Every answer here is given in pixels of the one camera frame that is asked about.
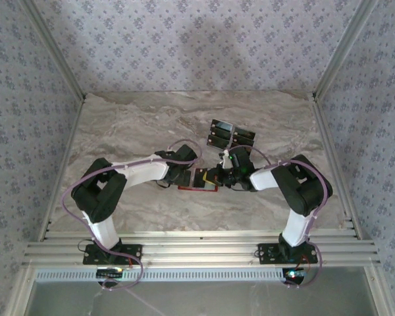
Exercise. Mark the aluminium side rail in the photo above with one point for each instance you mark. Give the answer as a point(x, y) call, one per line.
point(328, 131)
point(67, 148)

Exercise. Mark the small circuit board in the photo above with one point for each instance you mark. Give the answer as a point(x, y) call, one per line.
point(294, 274)
point(110, 273)

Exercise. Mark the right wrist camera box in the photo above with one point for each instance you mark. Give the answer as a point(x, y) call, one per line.
point(223, 158)

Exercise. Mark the aluminium corner post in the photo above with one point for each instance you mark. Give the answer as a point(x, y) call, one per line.
point(56, 49)
point(345, 49)

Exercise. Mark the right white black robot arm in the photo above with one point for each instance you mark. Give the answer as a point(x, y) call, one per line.
point(296, 230)

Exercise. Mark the red leather card holder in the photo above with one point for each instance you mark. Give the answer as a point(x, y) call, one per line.
point(197, 189)

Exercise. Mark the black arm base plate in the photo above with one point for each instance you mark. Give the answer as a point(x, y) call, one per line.
point(135, 251)
point(266, 255)

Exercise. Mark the wide aluminium base rail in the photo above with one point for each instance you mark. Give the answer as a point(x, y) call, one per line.
point(200, 255)

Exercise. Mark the aluminium table edge rail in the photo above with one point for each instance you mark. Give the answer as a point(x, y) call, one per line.
point(200, 237)

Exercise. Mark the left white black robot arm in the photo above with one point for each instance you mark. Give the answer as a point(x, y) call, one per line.
point(141, 169)

